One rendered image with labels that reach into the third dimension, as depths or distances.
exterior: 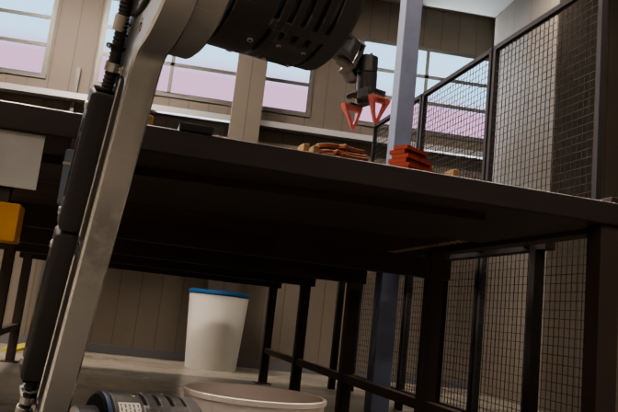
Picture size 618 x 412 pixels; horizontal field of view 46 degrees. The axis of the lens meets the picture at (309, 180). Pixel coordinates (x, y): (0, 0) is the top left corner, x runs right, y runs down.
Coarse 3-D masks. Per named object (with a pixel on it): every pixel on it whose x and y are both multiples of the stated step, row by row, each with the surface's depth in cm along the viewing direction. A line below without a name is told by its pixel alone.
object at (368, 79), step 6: (366, 72) 203; (372, 72) 203; (360, 78) 203; (366, 78) 202; (372, 78) 203; (360, 84) 203; (366, 84) 202; (372, 84) 202; (372, 90) 199; (378, 90) 200; (348, 96) 206; (354, 96) 204
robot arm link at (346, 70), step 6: (360, 42) 204; (360, 48) 205; (360, 54) 203; (336, 60) 202; (342, 60) 201; (348, 60) 201; (354, 60) 204; (342, 66) 203; (348, 66) 202; (354, 66) 202; (342, 72) 212; (348, 72) 210; (354, 72) 209; (348, 78) 212; (354, 78) 210
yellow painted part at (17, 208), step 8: (0, 192) 153; (8, 192) 153; (0, 200) 152; (8, 200) 153; (0, 208) 149; (8, 208) 149; (16, 208) 150; (0, 216) 149; (8, 216) 149; (16, 216) 149; (0, 224) 148; (8, 224) 149; (16, 224) 149; (0, 232) 148; (8, 232) 149; (16, 232) 149; (0, 240) 148; (8, 240) 149; (16, 240) 151
